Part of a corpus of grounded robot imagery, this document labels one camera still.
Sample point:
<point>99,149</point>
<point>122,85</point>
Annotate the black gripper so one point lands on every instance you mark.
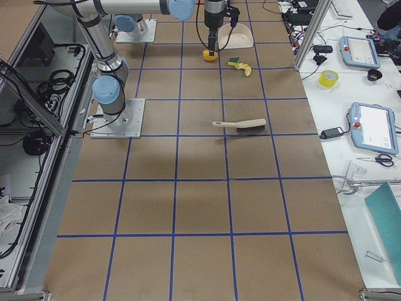
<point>213,19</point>

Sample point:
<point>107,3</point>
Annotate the yellow toy potato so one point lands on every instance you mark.
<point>209,56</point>

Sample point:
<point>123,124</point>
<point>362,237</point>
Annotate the cream plastic dustpan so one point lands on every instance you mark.
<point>241,37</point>

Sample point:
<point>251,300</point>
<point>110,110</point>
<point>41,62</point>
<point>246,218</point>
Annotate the green yellow sponge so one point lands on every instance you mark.
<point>233,61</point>

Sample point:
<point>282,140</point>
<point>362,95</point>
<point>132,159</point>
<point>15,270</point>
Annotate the toy croissant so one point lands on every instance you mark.
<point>245,68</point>

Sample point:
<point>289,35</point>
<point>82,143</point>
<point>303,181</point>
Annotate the cream hand brush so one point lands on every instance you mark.
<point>242,126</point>

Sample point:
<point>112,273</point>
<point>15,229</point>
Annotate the yellow tape roll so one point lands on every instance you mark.
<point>328,78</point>

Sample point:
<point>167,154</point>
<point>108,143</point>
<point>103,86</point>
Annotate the upper teach pendant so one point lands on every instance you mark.
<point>359,52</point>

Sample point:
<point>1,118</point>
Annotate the teach pendant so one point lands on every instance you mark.
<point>359,52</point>
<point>372,127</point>

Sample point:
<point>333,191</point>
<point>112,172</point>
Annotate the black power adapter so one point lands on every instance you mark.
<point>331,133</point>

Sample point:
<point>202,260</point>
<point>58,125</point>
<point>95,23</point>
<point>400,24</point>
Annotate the lower teach pendant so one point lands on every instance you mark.
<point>372,127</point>

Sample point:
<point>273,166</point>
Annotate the black scissors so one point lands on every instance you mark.
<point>384,160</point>

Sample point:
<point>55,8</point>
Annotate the teal folder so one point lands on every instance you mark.
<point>385,213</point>

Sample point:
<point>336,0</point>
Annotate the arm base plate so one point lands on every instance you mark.
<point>132,32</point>
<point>128,124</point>

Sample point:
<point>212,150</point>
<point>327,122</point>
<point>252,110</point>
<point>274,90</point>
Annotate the aluminium frame post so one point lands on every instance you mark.
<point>316,21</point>

